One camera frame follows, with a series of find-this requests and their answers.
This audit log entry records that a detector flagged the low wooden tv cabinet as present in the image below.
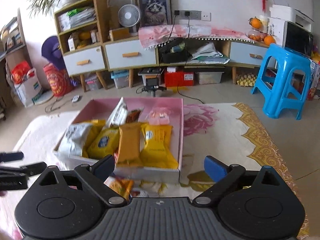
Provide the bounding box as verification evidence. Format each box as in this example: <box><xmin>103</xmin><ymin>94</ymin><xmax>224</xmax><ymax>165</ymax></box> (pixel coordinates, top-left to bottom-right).
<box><xmin>104</xmin><ymin>37</ymin><xmax>268</xmax><ymax>82</ymax></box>

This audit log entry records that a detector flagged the small white desk fan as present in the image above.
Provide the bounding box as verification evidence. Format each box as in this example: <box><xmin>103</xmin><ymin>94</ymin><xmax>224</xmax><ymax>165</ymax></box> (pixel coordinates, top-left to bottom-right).
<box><xmin>118</xmin><ymin>4</ymin><xmax>141</xmax><ymax>36</ymax></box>

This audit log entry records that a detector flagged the wooden shelf cabinet with drawer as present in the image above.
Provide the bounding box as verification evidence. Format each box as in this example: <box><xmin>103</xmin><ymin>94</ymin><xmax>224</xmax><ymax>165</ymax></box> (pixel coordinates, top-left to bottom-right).
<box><xmin>54</xmin><ymin>0</ymin><xmax>110</xmax><ymax>91</ymax></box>

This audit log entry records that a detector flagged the red storage box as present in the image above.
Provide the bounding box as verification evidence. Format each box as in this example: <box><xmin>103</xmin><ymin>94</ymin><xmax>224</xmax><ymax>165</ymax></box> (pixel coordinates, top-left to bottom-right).
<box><xmin>164</xmin><ymin>71</ymin><xmax>195</xmax><ymax>87</ymax></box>

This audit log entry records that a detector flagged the red cylindrical tin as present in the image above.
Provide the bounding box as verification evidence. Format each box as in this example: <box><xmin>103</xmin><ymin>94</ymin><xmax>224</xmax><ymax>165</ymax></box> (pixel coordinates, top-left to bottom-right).
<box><xmin>43</xmin><ymin>63</ymin><xmax>73</xmax><ymax>98</ymax></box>

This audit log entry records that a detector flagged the red chip packet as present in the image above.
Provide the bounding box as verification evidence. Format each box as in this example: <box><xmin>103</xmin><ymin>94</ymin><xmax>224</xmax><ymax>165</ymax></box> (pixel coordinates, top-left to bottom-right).
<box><xmin>125</xmin><ymin>108</ymin><xmax>144</xmax><ymax>124</ymax></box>

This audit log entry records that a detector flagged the plain yellow pastry packet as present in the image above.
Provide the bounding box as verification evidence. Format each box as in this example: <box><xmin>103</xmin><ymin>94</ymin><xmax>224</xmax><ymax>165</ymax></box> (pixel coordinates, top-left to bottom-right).
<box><xmin>117</xmin><ymin>122</ymin><xmax>143</xmax><ymax>167</ymax></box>

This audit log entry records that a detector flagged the orange lotus biscuit packet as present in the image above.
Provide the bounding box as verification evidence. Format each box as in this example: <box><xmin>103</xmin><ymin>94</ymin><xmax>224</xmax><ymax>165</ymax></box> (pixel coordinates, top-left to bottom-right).
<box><xmin>106</xmin><ymin>178</ymin><xmax>134</xmax><ymax>200</ymax></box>

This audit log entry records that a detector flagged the white grey printed snack packet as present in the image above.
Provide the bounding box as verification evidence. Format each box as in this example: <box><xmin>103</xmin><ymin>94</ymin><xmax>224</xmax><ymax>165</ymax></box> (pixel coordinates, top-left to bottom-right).
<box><xmin>106</xmin><ymin>97</ymin><xmax>128</xmax><ymax>127</ymax></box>

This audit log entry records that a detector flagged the yellow pastry packet with logo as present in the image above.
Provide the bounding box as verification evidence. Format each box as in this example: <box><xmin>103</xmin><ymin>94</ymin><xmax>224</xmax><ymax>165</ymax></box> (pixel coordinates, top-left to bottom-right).
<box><xmin>140</xmin><ymin>124</ymin><xmax>178</xmax><ymax>170</ymax></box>

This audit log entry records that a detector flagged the pink floral cloth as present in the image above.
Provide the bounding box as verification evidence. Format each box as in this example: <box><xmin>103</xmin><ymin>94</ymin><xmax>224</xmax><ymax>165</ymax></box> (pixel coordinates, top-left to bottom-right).
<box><xmin>138</xmin><ymin>24</ymin><xmax>254</xmax><ymax>49</ymax></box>

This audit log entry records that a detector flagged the camera on small tripod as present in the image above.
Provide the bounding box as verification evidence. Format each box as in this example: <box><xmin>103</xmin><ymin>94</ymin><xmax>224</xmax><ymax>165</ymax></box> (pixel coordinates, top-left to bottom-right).
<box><xmin>136</xmin><ymin>77</ymin><xmax>167</xmax><ymax>98</ymax></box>

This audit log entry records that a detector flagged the white black-text snack packet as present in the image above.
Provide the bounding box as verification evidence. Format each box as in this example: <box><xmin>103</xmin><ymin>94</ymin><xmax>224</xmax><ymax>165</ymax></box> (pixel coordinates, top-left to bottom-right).
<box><xmin>58</xmin><ymin>122</ymin><xmax>92</xmax><ymax>157</ymax></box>

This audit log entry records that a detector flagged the framed cat picture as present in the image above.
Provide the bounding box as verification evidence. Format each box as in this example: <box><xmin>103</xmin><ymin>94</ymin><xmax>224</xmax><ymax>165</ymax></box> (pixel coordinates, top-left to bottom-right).
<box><xmin>135</xmin><ymin>0</ymin><xmax>172</xmax><ymax>27</ymax></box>

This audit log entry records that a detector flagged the white paper shopping bag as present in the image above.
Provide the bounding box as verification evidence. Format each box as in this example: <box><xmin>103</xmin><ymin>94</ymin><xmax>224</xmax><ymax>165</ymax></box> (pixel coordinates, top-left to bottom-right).
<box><xmin>11</xmin><ymin>61</ymin><xmax>43</xmax><ymax>107</ymax></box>

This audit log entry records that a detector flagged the yellow blue-label snack packet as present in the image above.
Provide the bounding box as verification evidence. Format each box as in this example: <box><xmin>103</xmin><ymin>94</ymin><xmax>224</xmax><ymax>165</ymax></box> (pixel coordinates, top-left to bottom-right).
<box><xmin>87</xmin><ymin>127</ymin><xmax>119</xmax><ymax>160</ymax></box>

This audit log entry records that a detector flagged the purple plush toy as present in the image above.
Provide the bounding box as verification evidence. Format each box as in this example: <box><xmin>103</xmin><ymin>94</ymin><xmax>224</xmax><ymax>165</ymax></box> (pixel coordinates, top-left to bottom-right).
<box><xmin>41</xmin><ymin>36</ymin><xmax>74</xmax><ymax>88</ymax></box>

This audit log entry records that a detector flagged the black microwave oven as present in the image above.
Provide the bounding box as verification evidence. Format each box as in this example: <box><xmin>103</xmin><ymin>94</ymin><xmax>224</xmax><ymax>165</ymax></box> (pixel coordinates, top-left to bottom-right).
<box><xmin>283</xmin><ymin>22</ymin><xmax>313</xmax><ymax>57</ymax></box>

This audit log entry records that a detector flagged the blue plastic stool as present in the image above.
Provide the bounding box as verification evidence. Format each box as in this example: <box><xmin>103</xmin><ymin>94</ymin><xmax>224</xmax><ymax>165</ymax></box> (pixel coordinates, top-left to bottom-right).
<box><xmin>252</xmin><ymin>43</ymin><xmax>311</xmax><ymax>120</ymax></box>

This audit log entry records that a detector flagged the pink snack packet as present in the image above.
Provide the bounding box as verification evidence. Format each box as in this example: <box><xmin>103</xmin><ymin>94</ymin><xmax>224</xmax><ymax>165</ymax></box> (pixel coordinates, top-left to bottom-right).
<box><xmin>146</xmin><ymin>107</ymin><xmax>170</xmax><ymax>125</ymax></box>

